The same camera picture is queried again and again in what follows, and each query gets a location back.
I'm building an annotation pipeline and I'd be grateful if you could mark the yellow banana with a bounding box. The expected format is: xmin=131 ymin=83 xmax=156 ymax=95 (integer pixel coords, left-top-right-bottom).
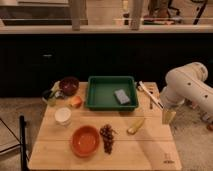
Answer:
xmin=127 ymin=119 xmax=145 ymax=135

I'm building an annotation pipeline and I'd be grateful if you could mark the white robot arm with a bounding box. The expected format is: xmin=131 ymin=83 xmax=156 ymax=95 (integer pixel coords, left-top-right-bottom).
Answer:
xmin=160 ymin=62 xmax=213 ymax=124

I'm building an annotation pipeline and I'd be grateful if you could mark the orange red bowl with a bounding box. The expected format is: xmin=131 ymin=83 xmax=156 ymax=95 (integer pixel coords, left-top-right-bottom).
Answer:
xmin=70 ymin=125 xmax=100 ymax=158

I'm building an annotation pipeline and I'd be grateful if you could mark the dark maroon bowl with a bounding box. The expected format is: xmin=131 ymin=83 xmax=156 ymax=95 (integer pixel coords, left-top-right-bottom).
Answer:
xmin=59 ymin=76 xmax=79 ymax=96

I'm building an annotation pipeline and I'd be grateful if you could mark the grey blue sponge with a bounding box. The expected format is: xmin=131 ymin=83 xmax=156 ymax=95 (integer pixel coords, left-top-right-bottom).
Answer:
xmin=114 ymin=89 xmax=130 ymax=105

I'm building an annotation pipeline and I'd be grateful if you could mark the bunch of dark grapes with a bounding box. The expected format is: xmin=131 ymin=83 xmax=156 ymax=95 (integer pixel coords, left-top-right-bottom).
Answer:
xmin=99 ymin=124 xmax=116 ymax=154

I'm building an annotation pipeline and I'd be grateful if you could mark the green plastic tray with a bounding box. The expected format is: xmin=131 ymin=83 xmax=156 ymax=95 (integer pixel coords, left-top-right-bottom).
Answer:
xmin=85 ymin=76 xmax=139 ymax=111

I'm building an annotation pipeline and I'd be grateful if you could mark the red orange apple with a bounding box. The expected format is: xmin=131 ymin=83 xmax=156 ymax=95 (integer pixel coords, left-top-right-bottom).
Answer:
xmin=69 ymin=96 xmax=83 ymax=108

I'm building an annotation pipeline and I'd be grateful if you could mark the white lidded cup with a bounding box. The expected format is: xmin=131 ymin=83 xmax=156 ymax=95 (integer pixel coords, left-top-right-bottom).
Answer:
xmin=54 ymin=107 xmax=71 ymax=125

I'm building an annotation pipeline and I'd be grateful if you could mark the green mug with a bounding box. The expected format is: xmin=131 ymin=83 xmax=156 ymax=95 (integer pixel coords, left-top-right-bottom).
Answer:
xmin=42 ymin=90 xmax=56 ymax=106

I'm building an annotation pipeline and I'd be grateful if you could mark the white handled utensil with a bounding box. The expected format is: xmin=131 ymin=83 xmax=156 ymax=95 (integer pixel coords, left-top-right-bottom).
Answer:
xmin=138 ymin=81 xmax=163 ymax=110

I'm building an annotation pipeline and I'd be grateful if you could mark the black chair frame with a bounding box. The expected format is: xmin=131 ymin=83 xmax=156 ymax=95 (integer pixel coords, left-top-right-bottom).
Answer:
xmin=0 ymin=115 xmax=30 ymax=171

